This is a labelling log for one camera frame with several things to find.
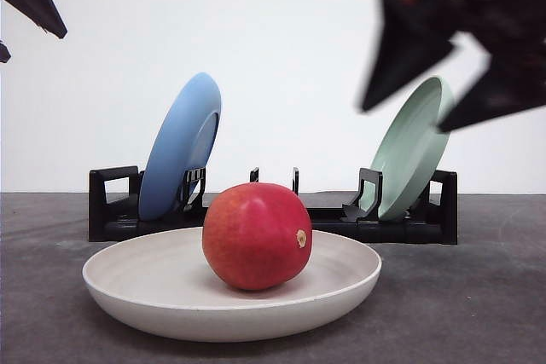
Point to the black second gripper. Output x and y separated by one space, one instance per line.
411 34

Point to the red pomegranate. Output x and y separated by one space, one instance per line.
257 235

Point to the white plate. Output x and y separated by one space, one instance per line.
163 283

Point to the green plate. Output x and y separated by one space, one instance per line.
411 150

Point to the black plate rack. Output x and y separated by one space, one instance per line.
114 207

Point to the blue plate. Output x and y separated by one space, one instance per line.
185 142

